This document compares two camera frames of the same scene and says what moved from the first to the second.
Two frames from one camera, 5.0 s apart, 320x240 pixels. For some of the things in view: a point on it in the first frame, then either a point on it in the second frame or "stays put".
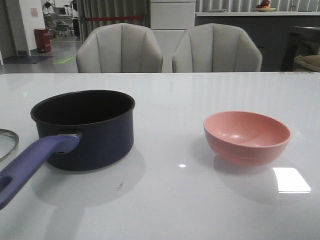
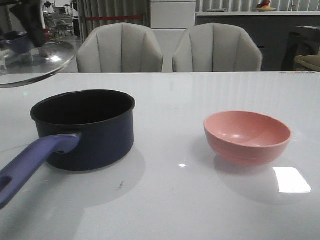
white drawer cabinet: (169, 19) stays put
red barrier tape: (114, 18) stays put
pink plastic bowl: (246, 138) stays put
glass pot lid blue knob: (3, 131) to (21, 63)
